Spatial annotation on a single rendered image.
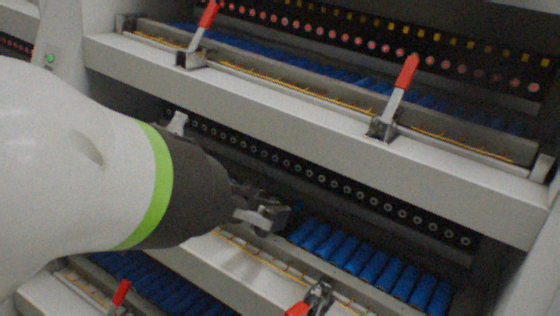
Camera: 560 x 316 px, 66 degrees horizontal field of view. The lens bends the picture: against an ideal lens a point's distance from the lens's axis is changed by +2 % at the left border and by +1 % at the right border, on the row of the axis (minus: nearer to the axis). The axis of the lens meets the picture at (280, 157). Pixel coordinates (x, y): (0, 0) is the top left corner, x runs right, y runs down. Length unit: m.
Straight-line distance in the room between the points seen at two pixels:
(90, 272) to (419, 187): 0.54
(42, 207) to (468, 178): 0.34
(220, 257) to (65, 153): 0.35
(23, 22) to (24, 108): 0.60
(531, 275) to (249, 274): 0.29
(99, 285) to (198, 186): 0.47
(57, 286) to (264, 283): 0.39
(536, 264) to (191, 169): 0.29
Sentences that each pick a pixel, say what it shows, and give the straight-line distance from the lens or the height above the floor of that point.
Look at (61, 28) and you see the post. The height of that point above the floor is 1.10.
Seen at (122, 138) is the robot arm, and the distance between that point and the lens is 0.26.
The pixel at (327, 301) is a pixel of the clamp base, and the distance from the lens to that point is 0.50.
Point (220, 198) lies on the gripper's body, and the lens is 0.36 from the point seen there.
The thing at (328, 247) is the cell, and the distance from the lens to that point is 0.55.
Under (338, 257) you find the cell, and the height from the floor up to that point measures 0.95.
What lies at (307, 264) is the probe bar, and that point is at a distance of 0.52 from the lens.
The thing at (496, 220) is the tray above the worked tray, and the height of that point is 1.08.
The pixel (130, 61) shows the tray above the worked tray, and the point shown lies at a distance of 0.62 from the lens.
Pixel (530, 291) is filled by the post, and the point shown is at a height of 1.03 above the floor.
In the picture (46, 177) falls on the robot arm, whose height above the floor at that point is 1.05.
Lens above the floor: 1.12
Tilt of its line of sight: 8 degrees down
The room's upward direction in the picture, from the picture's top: 20 degrees clockwise
